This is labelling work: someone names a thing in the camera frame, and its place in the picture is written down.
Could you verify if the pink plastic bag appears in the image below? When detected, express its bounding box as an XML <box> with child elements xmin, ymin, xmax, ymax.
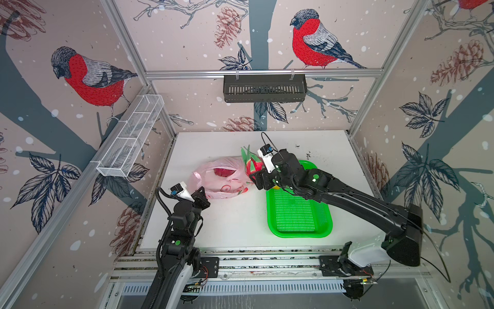
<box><xmin>186</xmin><ymin>157</ymin><xmax>253</xmax><ymax>200</ymax></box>

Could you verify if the red fruit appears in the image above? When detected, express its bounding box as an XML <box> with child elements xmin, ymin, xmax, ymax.
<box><xmin>241</xmin><ymin>146</ymin><xmax>264</xmax><ymax>175</ymax></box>

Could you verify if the green plastic perforated basket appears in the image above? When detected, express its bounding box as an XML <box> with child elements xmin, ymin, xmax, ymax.
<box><xmin>266</xmin><ymin>160</ymin><xmax>333</xmax><ymax>238</ymax></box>

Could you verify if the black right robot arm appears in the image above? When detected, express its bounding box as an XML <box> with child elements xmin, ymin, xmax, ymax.
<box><xmin>243</xmin><ymin>144</ymin><xmax>423</xmax><ymax>277</ymax></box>

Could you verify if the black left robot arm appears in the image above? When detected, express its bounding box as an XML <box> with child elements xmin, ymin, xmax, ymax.
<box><xmin>142</xmin><ymin>184</ymin><xmax>210</xmax><ymax>308</ymax></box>

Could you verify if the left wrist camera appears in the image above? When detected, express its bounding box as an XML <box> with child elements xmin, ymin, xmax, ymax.
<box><xmin>171</xmin><ymin>182</ymin><xmax>194</xmax><ymax>202</ymax></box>

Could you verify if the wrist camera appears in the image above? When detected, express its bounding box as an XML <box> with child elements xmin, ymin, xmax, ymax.
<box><xmin>257</xmin><ymin>144</ymin><xmax>275</xmax><ymax>173</ymax></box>
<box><xmin>171</xmin><ymin>182</ymin><xmax>194</xmax><ymax>202</ymax></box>

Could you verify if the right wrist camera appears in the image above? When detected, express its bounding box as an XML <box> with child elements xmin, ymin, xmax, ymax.
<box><xmin>257</xmin><ymin>144</ymin><xmax>275</xmax><ymax>173</ymax></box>

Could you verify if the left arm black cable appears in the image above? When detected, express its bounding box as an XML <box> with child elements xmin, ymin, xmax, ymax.
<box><xmin>155</xmin><ymin>187</ymin><xmax>174</xmax><ymax>221</ymax></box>

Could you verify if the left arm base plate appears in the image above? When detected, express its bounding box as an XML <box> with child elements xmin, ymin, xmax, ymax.
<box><xmin>191</xmin><ymin>257</ymin><xmax>219</xmax><ymax>279</ymax></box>

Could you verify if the aluminium mounting rail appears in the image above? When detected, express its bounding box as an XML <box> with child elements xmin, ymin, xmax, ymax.
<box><xmin>111</xmin><ymin>246</ymin><xmax>431</xmax><ymax>296</ymax></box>

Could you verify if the black hanging wall basket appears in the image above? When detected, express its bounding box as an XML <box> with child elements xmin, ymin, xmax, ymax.
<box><xmin>223</xmin><ymin>74</ymin><xmax>307</xmax><ymax>103</ymax></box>

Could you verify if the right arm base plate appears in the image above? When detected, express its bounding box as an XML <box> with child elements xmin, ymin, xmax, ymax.
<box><xmin>319</xmin><ymin>256</ymin><xmax>374</xmax><ymax>278</ymax></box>

